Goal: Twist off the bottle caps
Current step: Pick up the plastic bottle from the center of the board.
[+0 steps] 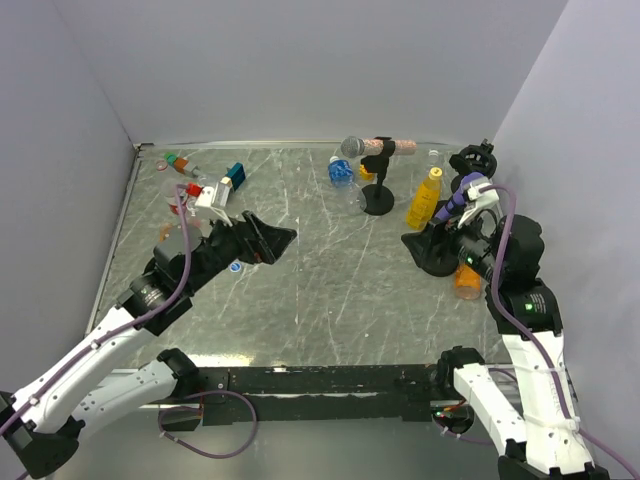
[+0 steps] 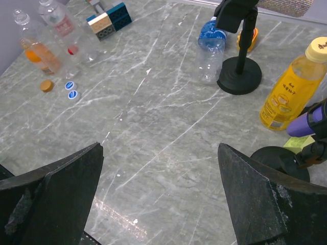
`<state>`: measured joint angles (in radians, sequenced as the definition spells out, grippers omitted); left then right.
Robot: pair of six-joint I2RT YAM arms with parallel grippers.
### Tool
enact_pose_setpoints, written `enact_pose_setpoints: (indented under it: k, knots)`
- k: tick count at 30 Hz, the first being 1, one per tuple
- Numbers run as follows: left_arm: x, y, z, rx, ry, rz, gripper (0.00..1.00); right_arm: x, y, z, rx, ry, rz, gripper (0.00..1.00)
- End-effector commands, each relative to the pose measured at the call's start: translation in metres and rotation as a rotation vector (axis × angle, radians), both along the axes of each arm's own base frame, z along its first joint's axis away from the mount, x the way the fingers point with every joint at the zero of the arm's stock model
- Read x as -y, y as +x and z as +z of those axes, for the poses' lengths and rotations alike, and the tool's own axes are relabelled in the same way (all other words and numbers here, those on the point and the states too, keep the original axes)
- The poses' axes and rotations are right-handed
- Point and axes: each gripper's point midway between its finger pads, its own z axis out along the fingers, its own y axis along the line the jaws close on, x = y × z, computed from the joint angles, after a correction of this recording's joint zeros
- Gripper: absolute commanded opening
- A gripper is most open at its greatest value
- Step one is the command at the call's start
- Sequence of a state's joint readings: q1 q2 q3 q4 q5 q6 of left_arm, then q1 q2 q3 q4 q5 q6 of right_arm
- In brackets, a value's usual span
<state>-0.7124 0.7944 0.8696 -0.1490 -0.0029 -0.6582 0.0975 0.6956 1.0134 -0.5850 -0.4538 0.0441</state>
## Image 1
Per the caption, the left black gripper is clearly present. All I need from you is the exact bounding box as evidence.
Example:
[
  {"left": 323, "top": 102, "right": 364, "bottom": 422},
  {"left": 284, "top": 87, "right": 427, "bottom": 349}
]
[{"left": 184, "top": 207, "right": 296, "bottom": 293}]

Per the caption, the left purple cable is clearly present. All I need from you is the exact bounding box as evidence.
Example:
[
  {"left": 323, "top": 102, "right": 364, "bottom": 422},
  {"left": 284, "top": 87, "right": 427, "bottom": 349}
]
[{"left": 0, "top": 183, "right": 261, "bottom": 459}]

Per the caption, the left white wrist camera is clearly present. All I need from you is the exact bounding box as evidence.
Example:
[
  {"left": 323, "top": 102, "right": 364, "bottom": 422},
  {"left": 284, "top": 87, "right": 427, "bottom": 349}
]
[{"left": 186, "top": 181, "right": 233, "bottom": 224}]

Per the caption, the red label clear bottle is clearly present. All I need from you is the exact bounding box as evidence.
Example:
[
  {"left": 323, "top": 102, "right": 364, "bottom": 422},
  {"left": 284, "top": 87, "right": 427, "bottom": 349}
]
[{"left": 160, "top": 178, "right": 188, "bottom": 215}]

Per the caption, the clear small cup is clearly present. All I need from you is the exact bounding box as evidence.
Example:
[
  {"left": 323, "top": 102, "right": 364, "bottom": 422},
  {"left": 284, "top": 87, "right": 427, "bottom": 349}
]
[{"left": 196, "top": 175, "right": 210, "bottom": 189}]

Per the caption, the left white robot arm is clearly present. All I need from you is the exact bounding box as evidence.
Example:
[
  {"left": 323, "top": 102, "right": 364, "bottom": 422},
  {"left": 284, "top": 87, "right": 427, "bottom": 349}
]
[{"left": 1, "top": 211, "right": 297, "bottom": 479}]

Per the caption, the yellow toy brick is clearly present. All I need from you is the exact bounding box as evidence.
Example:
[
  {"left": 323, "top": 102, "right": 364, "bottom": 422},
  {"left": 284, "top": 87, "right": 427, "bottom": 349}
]
[{"left": 359, "top": 164, "right": 376, "bottom": 182}]

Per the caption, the tall yellow juice bottle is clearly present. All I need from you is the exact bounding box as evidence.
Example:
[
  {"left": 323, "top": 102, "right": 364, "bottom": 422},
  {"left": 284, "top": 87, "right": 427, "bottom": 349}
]
[{"left": 406, "top": 167, "right": 443, "bottom": 230}]

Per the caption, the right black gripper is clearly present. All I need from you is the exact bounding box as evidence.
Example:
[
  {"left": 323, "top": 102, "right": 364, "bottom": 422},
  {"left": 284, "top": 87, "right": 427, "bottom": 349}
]
[{"left": 400, "top": 201, "right": 503, "bottom": 279}]

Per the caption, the small orange juice bottle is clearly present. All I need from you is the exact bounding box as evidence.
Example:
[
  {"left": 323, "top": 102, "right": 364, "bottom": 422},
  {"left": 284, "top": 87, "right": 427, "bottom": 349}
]
[{"left": 454, "top": 264, "right": 482, "bottom": 300}]

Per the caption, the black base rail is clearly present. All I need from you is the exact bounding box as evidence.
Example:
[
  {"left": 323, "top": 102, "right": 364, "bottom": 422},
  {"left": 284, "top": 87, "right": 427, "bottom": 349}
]
[{"left": 137, "top": 363, "right": 496, "bottom": 426}]

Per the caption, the black round holder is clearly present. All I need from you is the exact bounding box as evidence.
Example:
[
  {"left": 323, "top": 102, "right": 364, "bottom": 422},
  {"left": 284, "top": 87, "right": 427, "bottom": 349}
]
[{"left": 449, "top": 139, "right": 497, "bottom": 179}]

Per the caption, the blue label water bottle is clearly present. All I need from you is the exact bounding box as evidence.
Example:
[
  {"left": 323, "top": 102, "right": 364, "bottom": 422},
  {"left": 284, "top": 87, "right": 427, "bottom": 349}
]
[{"left": 328, "top": 156, "right": 366, "bottom": 214}]

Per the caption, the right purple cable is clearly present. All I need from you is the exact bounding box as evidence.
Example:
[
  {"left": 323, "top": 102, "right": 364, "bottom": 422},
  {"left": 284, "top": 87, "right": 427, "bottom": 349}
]
[{"left": 434, "top": 183, "right": 640, "bottom": 480}]

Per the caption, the purple cable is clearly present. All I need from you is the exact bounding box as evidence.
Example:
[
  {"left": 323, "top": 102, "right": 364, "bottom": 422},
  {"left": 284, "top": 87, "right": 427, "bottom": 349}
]
[
  {"left": 434, "top": 183, "right": 640, "bottom": 480},
  {"left": 0, "top": 183, "right": 261, "bottom": 459}
]

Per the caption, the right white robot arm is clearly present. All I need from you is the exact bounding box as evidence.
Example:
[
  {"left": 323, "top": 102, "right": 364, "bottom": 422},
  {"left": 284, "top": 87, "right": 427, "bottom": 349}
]
[{"left": 401, "top": 215, "right": 609, "bottom": 479}]

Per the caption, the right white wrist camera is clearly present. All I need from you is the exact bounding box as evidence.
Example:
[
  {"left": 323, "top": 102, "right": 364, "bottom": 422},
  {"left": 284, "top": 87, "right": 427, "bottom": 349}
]
[{"left": 458, "top": 179, "right": 499, "bottom": 228}]

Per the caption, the open orange juice bottle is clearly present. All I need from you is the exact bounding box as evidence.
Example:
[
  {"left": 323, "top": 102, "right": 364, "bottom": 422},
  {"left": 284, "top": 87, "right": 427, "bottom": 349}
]
[{"left": 159, "top": 223, "right": 174, "bottom": 242}]

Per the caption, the pink glitter microphone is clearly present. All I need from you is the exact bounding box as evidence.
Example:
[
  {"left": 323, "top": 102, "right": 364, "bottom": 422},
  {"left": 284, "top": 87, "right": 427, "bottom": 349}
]
[{"left": 340, "top": 136, "right": 417, "bottom": 158}]

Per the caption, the purple microphone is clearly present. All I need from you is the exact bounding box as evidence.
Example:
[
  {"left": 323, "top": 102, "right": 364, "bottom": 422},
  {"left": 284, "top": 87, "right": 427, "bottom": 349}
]
[{"left": 434, "top": 172, "right": 487, "bottom": 221}]

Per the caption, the colourful block stack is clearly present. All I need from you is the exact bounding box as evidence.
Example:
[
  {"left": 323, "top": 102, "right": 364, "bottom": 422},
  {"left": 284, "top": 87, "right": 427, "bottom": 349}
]
[{"left": 165, "top": 153, "right": 201, "bottom": 178}]

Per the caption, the blue and wood block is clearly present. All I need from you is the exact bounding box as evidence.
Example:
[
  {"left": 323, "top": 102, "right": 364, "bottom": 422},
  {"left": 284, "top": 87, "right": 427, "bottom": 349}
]
[{"left": 219, "top": 162, "right": 246, "bottom": 192}]

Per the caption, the clear bottle at back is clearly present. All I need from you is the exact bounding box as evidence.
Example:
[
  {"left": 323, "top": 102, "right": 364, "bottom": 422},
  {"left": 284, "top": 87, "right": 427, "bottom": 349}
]
[{"left": 428, "top": 149, "right": 442, "bottom": 169}]

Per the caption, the black microphone stand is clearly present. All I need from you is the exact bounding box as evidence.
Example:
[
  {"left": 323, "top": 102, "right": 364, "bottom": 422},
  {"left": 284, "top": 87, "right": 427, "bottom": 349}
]
[{"left": 361, "top": 137, "right": 395, "bottom": 216}]

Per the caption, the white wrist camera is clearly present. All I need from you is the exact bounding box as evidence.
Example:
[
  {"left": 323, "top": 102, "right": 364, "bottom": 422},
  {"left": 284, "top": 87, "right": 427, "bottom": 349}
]
[
  {"left": 186, "top": 181, "right": 233, "bottom": 224},
  {"left": 458, "top": 179, "right": 499, "bottom": 228}
]

